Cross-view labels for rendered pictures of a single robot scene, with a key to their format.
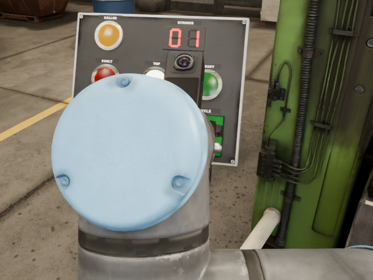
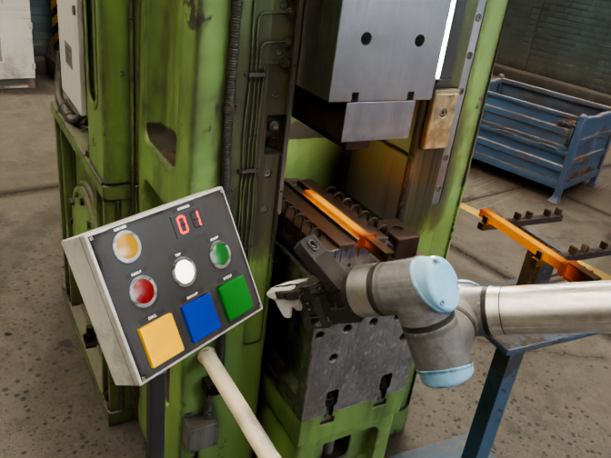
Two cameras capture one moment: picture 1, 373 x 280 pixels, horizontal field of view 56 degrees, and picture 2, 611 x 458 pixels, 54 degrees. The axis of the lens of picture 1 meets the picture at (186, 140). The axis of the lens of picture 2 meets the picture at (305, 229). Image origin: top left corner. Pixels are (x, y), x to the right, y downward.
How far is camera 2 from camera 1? 0.95 m
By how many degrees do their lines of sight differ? 58
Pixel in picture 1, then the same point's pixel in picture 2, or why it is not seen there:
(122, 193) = (453, 295)
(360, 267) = (464, 288)
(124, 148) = (446, 282)
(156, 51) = (173, 243)
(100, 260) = (448, 325)
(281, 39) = (197, 187)
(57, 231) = not seen: outside the picture
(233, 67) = (230, 231)
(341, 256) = not seen: hidden behind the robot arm
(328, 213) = (254, 321)
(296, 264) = not seen: hidden behind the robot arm
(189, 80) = (325, 253)
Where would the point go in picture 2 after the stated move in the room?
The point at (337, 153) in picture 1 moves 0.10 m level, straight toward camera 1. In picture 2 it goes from (255, 265) to (275, 283)
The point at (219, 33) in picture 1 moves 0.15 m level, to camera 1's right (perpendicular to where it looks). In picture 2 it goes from (209, 206) to (247, 184)
